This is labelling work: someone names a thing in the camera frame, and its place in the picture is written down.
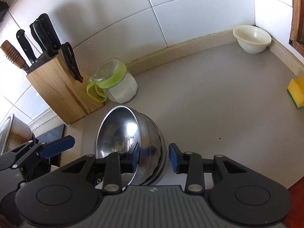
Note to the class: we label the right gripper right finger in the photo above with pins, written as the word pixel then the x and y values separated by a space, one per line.
pixel 180 161

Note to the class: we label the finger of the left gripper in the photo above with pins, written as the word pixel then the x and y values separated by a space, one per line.
pixel 56 147

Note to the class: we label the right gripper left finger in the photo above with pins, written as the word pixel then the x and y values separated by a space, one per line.
pixel 128 161

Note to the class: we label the small steel bowl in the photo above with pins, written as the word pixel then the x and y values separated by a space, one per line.
pixel 124 129

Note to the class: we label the black kitchen scissors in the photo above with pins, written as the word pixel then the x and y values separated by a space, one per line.
pixel 70 60

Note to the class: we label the steel cooking pot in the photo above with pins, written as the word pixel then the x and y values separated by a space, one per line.
pixel 14 132

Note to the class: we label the wooden knife block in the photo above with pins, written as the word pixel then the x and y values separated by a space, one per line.
pixel 65 95

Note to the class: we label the glass jar green lid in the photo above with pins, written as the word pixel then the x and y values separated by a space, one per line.
pixel 112 81

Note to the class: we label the yellow green sponge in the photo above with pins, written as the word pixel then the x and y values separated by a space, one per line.
pixel 296 91

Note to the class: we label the cream ceramic bowl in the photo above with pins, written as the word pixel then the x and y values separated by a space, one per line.
pixel 252 39

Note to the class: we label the wooden handled knife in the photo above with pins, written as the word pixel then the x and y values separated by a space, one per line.
pixel 13 55

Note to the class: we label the black serrated handle knife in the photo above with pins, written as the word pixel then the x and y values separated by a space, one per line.
pixel 41 37

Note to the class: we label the large black handled knife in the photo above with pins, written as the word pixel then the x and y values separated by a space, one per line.
pixel 50 31

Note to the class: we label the wooden window frame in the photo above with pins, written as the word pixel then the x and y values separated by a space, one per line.
pixel 296 35

